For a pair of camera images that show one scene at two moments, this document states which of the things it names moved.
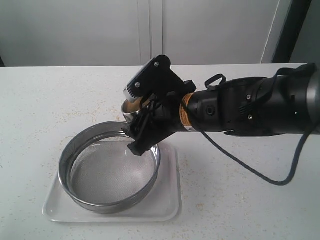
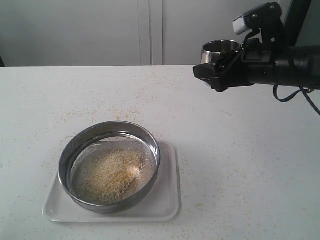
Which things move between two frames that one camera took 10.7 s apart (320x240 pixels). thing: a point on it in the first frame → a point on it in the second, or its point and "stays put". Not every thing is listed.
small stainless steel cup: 129,109 → 212,50
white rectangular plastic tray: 164,204 stays put
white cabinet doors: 70,33 stays put
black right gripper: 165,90 → 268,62
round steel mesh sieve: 99,173 stays put
